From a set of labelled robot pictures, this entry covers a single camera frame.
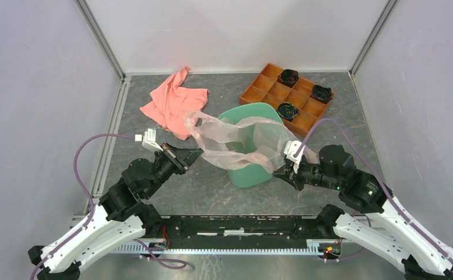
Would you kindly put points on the pink translucent trash bag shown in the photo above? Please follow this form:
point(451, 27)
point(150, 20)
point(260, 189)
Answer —
point(229, 146)

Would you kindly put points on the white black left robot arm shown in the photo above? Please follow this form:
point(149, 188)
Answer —
point(119, 216)

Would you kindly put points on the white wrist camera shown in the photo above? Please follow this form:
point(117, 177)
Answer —
point(293, 152)
point(148, 140)

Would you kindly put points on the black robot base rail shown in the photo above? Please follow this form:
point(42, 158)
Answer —
point(243, 235)

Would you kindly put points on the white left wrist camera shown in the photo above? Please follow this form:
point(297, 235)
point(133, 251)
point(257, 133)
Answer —
point(148, 140)

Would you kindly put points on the left aluminium corner post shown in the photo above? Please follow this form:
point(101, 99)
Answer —
point(91, 20)

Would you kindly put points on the orange compartment tray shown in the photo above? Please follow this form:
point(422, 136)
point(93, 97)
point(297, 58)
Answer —
point(266, 89)

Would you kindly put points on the salmon pink cloth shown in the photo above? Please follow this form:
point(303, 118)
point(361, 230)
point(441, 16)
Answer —
point(171, 102)

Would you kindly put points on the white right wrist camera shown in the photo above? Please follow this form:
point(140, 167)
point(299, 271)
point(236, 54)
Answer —
point(293, 152)

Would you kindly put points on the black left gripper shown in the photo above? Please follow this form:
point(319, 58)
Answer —
point(182, 158)

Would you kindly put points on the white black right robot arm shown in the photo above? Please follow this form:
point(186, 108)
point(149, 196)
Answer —
point(408, 246)

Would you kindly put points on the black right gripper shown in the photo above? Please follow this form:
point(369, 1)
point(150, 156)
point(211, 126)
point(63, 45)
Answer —
point(284, 172)

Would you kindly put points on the dark red rolled tie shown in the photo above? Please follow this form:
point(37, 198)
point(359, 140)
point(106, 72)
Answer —
point(288, 77)

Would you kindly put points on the black brown rolled tie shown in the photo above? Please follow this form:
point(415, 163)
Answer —
point(321, 94)

